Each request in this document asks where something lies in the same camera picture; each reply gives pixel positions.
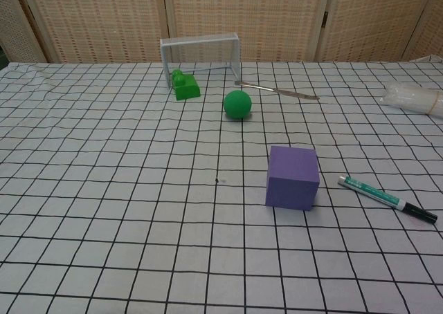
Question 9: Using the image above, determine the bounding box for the purple foam cube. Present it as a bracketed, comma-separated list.
[264, 145, 320, 212]

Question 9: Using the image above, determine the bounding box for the green white marker black cap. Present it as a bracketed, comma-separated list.
[338, 174, 439, 224]

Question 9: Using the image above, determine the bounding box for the green ball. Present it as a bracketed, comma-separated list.
[223, 89, 253, 120]

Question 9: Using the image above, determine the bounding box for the green toy brick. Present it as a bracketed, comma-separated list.
[170, 69, 202, 102]

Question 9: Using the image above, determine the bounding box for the silver metal knife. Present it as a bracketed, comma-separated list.
[233, 80, 321, 102]

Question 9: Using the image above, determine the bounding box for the white black checkered tablecloth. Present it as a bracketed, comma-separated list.
[0, 56, 443, 314]

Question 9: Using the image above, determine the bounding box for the white miniature soccer goal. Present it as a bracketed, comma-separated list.
[159, 32, 242, 91]

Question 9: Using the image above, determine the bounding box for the woven beige folding screen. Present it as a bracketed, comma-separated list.
[0, 0, 443, 64]

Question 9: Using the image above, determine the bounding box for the clear plastic bag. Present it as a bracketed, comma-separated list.
[381, 81, 443, 118]

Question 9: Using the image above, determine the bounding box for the yellow rubber band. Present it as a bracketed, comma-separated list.
[426, 89, 442, 115]

